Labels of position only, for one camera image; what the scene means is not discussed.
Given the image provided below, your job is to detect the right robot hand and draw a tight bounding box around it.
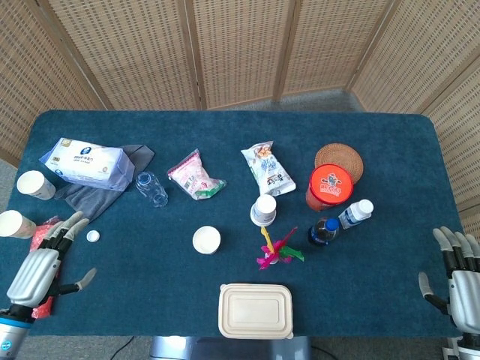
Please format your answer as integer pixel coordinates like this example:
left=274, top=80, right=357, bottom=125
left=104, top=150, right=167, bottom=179
left=418, top=226, right=480, bottom=335

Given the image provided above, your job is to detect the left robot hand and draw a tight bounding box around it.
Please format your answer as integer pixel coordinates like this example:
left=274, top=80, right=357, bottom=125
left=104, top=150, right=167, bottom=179
left=5, top=211, right=98, bottom=320

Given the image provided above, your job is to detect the clear plastic water bottle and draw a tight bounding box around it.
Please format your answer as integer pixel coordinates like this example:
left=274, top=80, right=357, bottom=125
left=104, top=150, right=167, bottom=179
left=134, top=171, right=169, bottom=208

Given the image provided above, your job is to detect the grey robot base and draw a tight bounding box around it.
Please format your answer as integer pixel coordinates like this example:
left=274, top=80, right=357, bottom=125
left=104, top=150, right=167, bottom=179
left=149, top=334, right=312, bottom=360

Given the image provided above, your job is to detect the white paper cup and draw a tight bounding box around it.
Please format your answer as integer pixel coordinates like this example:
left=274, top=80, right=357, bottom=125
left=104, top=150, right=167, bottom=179
left=0, top=209, right=38, bottom=240
left=16, top=169, right=56, bottom=200

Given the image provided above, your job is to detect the blue-flower paper cup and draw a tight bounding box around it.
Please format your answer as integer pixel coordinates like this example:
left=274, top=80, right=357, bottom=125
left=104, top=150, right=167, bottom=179
left=192, top=225, right=222, bottom=256

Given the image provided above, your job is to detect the grey cloth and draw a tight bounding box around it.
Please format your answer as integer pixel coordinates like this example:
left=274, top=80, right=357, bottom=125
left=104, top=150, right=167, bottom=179
left=55, top=144, right=157, bottom=222

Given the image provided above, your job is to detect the blue tablecloth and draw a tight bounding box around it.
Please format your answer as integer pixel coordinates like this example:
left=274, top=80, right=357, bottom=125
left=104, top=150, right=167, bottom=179
left=0, top=109, right=472, bottom=338

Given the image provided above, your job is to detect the white tissue pack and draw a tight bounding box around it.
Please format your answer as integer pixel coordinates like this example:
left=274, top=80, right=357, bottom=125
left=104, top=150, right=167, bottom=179
left=38, top=136, right=136, bottom=192

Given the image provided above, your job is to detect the white-capped small bottle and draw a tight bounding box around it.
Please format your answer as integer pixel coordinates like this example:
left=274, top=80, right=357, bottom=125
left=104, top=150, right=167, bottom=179
left=337, top=199, right=375, bottom=230

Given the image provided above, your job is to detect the blue-capped cola bottle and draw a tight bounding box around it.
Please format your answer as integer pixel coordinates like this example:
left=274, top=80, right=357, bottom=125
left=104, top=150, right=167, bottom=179
left=307, top=217, right=341, bottom=248

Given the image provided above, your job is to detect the orange lidded tub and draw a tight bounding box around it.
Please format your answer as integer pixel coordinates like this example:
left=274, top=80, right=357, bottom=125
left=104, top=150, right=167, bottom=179
left=305, top=163, right=356, bottom=213

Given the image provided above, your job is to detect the pink snack bag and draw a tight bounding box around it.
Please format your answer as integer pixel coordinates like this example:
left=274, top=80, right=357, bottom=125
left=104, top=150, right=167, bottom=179
left=166, top=148, right=228, bottom=201

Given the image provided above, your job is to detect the woven rattan coaster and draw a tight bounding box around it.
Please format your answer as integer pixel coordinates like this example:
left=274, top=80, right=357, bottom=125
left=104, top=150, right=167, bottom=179
left=314, top=142, right=365, bottom=185

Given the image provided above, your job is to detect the colourful feather shuttlecock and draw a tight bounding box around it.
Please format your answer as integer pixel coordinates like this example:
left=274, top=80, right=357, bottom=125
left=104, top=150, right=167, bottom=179
left=256, top=225, right=305, bottom=271

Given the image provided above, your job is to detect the beige lidded lunch box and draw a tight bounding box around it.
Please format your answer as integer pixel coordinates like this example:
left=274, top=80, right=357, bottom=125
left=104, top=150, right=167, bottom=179
left=217, top=283, right=295, bottom=341

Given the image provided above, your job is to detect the stack of paper cups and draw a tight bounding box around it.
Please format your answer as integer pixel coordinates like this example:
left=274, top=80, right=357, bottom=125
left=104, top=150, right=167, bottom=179
left=250, top=193, right=278, bottom=227

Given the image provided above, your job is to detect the white snack bag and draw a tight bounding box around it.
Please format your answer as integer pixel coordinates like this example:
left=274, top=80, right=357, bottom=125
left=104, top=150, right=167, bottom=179
left=240, top=140, right=297, bottom=197

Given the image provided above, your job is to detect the woven folding screen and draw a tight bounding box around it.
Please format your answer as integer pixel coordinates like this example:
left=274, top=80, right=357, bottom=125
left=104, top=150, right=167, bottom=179
left=0, top=0, right=480, bottom=241

